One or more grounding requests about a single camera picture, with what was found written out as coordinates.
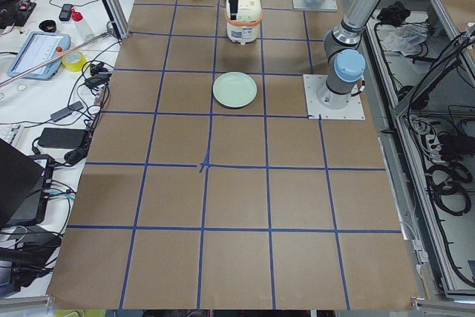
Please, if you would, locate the white rice cooker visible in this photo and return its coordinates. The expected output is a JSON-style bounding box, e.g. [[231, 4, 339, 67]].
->
[[226, 0, 263, 45]]

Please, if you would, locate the green plate far side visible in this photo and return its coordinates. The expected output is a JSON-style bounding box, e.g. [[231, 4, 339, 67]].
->
[[212, 72, 258, 108]]

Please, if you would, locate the metal rod stand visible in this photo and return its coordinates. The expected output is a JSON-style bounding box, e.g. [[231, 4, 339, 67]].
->
[[1, 29, 121, 87]]

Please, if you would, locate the red cap squeeze bottle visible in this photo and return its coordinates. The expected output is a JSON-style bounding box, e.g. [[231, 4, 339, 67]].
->
[[71, 7, 94, 42]]

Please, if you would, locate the black phone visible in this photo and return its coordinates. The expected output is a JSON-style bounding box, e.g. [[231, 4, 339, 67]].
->
[[59, 4, 73, 22]]

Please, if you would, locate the yellow tape roll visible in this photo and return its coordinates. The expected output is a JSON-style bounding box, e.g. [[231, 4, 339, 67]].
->
[[61, 50, 87, 73]]

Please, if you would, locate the black round cup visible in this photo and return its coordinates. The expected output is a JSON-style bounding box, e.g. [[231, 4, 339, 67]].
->
[[39, 19, 56, 33]]

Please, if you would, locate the blue teach pendant tablet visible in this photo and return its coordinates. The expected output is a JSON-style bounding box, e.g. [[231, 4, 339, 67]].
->
[[7, 31, 71, 80]]

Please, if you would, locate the black laptop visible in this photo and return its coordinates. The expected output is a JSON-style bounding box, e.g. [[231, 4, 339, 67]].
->
[[1, 140, 53, 228]]

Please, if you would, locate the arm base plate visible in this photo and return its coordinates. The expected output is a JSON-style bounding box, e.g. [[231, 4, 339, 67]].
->
[[292, 0, 338, 12], [303, 74, 365, 120]]

